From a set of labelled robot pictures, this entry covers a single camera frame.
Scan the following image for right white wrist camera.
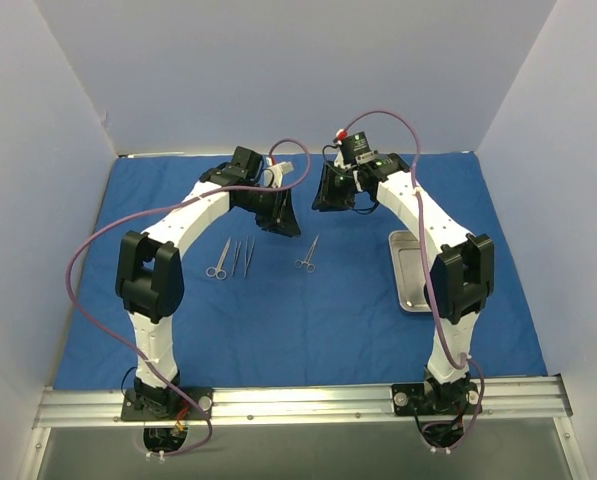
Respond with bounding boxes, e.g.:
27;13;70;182
334;129;348;144

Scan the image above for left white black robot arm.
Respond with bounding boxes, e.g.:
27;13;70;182
115;147;301;419

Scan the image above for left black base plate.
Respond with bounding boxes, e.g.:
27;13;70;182
120;387;214;422

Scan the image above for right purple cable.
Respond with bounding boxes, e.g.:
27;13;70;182
340;109;485;451

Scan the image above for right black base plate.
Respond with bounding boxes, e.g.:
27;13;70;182
391;382;480;417

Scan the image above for steel surgical forceps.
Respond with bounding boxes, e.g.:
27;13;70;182
243;236;256;278

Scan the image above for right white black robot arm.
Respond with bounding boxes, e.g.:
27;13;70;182
312;130;494;413

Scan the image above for stainless steel instrument tray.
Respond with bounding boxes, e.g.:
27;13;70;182
388;230;431;314

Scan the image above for blue surgical cloth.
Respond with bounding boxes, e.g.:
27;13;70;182
55;151;548;389

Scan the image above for front aluminium rail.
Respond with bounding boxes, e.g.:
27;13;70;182
34;376;573;428

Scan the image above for thin steel tweezers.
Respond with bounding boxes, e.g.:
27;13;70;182
231;241;242;277

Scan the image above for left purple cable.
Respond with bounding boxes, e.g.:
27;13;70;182
65;138;313;459

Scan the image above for purple cable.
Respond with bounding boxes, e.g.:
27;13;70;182
340;109;485;451
65;138;313;459

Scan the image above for steel hemostat clamp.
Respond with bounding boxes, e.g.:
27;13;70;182
294;234;320;274

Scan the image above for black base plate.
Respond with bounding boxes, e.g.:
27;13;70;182
120;387;214;422
391;382;480;417

